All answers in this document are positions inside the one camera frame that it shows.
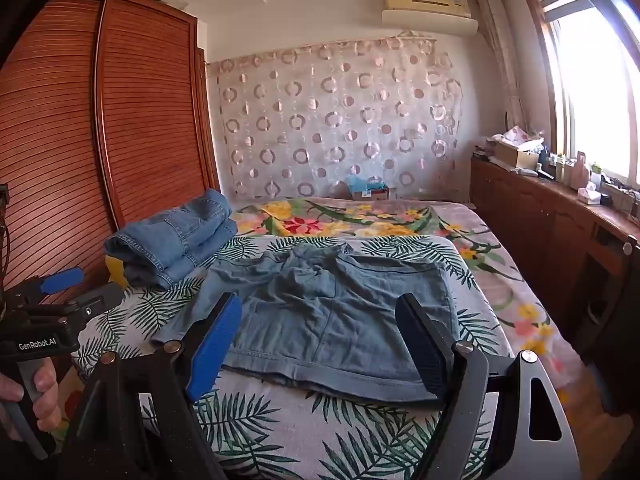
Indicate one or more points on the brown slatted wooden wardrobe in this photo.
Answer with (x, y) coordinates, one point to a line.
(150, 110)

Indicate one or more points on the wall air conditioner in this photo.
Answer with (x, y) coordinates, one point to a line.
(427, 10)

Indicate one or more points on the person's left hand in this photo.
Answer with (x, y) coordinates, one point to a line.
(46, 395)

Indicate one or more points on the crumpled pink white paper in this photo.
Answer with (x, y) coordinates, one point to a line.
(517, 135)

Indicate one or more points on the low cardboard box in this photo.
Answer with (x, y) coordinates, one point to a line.
(375, 194)

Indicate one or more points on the silver round knob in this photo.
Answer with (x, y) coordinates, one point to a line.
(627, 247)

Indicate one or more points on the bright window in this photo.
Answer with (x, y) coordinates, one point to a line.
(595, 85)

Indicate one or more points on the palm leaf printed sheet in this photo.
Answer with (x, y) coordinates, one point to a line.
(280, 435)

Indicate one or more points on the pink bottle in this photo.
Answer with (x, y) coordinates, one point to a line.
(581, 167)

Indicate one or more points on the yellow cloth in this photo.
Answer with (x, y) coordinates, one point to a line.
(116, 271)

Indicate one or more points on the blue plastic bag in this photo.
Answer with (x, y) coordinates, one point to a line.
(367, 184)

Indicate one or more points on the folded blue jeans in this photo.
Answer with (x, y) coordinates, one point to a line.
(200, 252)
(170, 220)

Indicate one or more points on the circle patterned sheer curtain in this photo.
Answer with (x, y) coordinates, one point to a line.
(325, 125)

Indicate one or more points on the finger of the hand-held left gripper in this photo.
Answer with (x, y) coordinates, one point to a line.
(100, 301)
(62, 280)

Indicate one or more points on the white drape curtain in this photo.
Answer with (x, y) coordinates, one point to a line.
(500, 60)

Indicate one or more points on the floral blanket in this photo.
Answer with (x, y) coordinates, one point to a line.
(500, 280)

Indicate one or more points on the grey-blue short pants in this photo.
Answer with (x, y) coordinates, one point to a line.
(325, 310)

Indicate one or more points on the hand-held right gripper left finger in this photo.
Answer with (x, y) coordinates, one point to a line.
(215, 345)

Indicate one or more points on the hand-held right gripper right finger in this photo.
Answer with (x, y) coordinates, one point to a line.
(430, 360)

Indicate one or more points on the white bottle green cap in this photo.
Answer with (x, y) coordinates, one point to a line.
(596, 174)

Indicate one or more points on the white tissue box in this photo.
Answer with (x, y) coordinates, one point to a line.
(588, 194)

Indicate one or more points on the open cardboard box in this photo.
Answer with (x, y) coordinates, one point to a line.
(515, 156)

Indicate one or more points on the long wooden cabinet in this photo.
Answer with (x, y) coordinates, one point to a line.
(540, 240)

